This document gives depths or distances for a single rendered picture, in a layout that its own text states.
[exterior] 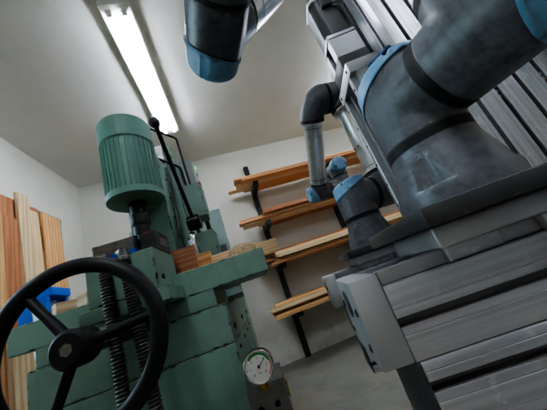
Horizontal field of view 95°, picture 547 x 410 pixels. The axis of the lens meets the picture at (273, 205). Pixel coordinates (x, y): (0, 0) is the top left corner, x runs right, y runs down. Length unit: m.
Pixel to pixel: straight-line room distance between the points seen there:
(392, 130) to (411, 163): 0.05
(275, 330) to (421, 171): 2.88
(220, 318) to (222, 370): 0.11
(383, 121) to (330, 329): 2.99
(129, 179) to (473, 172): 0.84
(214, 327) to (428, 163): 0.54
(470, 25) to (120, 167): 0.87
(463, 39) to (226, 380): 0.69
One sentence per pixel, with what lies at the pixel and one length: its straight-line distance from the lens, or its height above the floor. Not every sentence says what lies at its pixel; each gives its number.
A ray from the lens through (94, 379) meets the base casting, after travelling 0.76.
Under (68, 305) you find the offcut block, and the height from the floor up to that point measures 0.93.
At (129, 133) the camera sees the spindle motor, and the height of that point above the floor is 1.42.
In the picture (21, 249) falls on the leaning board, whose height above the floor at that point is 1.66.
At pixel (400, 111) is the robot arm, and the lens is 0.40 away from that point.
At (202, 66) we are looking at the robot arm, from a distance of 0.39.
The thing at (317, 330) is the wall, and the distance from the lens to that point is 3.23.
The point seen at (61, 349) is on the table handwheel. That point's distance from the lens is 0.55.
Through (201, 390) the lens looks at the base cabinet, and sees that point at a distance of 0.69.
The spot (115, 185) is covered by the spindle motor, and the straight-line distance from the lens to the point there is 0.91.
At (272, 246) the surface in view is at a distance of 0.81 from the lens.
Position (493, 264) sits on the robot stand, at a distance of 0.35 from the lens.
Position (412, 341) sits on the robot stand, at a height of 0.70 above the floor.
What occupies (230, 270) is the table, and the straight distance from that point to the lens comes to 0.65.
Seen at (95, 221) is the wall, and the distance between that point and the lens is 3.69.
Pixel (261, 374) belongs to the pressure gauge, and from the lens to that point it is 0.61.
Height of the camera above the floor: 0.79
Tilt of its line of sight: 17 degrees up
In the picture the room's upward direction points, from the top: 20 degrees counter-clockwise
